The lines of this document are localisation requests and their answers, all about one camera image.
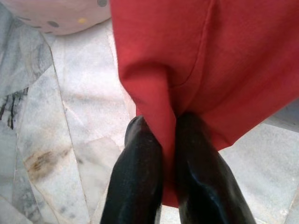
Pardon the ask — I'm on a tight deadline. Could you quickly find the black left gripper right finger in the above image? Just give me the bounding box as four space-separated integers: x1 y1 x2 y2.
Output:
175 112 257 224

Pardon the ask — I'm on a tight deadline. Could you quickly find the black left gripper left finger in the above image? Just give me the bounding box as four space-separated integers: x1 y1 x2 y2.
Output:
100 115 164 224

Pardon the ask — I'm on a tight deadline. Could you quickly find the red square pillow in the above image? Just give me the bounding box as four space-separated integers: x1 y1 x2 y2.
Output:
109 0 299 208

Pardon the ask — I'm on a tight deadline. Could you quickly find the pink cat face pillow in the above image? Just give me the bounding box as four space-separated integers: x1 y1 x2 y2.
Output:
4 0 112 35

